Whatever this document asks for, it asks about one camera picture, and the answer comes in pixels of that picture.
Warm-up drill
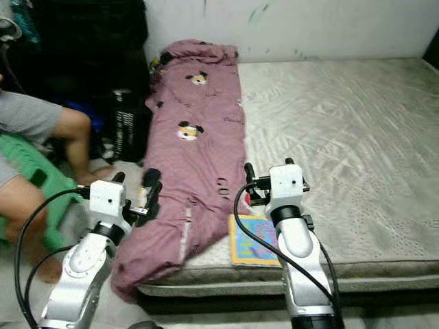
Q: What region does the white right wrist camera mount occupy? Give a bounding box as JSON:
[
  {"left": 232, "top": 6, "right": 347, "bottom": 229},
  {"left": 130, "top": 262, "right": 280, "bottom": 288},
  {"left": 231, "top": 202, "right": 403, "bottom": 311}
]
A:
[{"left": 268, "top": 163, "right": 308, "bottom": 210}]

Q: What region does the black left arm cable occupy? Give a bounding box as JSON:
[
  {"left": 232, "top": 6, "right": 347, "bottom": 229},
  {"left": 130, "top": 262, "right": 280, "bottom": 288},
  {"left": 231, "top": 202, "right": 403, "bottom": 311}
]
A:
[
  {"left": 23, "top": 244, "right": 80, "bottom": 329},
  {"left": 12, "top": 185, "right": 93, "bottom": 329}
]

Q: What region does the dark tufted headboard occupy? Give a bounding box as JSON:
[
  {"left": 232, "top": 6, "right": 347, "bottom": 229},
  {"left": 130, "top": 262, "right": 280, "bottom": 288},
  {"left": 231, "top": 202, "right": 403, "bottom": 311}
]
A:
[{"left": 422, "top": 27, "right": 439, "bottom": 69}]

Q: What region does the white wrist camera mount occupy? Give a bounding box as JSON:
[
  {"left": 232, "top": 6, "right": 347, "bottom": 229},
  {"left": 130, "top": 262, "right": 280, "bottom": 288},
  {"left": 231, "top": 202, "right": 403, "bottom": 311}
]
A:
[
  {"left": 88, "top": 180, "right": 126, "bottom": 230},
  {"left": 268, "top": 163, "right": 308, "bottom": 210}
]

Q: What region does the white quilted mattress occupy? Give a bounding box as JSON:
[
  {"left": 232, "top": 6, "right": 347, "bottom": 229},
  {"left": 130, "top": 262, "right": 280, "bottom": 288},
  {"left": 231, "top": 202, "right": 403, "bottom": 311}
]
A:
[{"left": 137, "top": 58, "right": 439, "bottom": 295}]

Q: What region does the mauve cartoon print blanket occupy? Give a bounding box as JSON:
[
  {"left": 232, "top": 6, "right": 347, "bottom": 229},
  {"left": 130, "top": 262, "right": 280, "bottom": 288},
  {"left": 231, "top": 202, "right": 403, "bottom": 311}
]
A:
[{"left": 110, "top": 40, "right": 251, "bottom": 302}]

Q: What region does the green plastic stool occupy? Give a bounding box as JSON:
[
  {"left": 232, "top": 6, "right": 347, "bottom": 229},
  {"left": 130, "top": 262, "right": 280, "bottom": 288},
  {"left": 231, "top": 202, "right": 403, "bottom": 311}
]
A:
[{"left": 0, "top": 134, "right": 83, "bottom": 251}]

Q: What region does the colourful children's book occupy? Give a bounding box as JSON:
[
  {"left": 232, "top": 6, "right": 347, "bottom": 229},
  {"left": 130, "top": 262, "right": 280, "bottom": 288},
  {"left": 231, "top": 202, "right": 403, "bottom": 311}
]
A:
[{"left": 230, "top": 215, "right": 282, "bottom": 268}]

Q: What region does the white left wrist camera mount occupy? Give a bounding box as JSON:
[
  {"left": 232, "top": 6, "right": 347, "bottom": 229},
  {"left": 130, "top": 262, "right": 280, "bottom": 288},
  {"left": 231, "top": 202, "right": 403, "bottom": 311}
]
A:
[{"left": 88, "top": 180, "right": 126, "bottom": 230}]

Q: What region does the silver robot left leg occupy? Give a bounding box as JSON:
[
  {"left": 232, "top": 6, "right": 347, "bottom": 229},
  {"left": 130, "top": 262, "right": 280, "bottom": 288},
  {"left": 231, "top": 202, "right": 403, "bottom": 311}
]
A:
[{"left": 127, "top": 320, "right": 162, "bottom": 329}]

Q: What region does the dark bed frame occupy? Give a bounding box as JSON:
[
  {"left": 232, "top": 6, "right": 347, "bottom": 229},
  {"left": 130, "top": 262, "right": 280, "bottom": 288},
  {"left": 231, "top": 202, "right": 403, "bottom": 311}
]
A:
[{"left": 137, "top": 284, "right": 439, "bottom": 317}]

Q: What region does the black bag white lettering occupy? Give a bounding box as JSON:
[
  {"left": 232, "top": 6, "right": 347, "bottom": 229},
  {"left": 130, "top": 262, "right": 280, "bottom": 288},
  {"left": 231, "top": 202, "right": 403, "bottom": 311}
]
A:
[{"left": 110, "top": 89, "right": 152, "bottom": 165}]

